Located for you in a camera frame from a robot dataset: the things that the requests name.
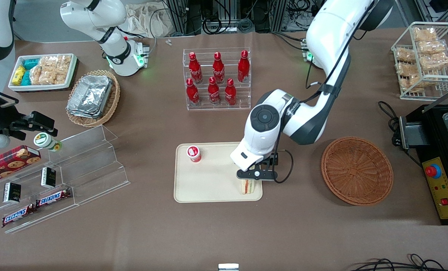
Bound clear acrylic stepped shelf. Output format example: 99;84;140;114
0;125;131;235

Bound black floor cables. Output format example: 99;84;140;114
349;253;448;271

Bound yellow control panel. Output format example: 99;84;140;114
422;157;448;220

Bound yellow snack box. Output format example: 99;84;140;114
12;65;27;86

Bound clear acrylic bottle rack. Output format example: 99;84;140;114
182;47;252;111

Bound snickers bar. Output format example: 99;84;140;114
2;203;37;228
35;188;73;209

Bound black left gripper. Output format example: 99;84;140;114
235;151;279;183

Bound grey black bracket device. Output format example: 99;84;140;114
398;116;423;150

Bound black base cable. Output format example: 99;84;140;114
270;31;308;52

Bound black coiled cable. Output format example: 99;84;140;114
202;16;232;35

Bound brown wicker basket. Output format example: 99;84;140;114
321;136;394;206

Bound red lid cup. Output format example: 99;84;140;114
187;145;202;163

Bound red cola bottle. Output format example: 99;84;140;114
212;52;226;84
224;78;237;106
237;50;251;84
208;77;222;105
186;78;200;106
188;52;203;84

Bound green lid cup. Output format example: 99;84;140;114
33;132;63;153

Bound beige plastic tray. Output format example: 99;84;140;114
174;142;263;203

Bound white wire rack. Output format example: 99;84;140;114
391;21;448;100

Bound red tartan cookie box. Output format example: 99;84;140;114
0;145;42;188

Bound aluminium foil container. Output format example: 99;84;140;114
66;108;110;120
67;75;114;114

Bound white rectangular snack tray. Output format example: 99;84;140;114
8;53;78;92

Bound black device cable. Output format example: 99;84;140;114
377;100;402;147

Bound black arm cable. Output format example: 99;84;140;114
268;0;377;184

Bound black control box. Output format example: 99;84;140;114
406;104;448;226

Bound small black box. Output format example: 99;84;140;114
2;182;22;205
40;167;57;189

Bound beige cloth bag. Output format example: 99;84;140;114
126;2;173;38

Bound light wicker basket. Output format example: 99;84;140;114
65;69;121;128

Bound grey metal bar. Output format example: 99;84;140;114
422;87;448;113

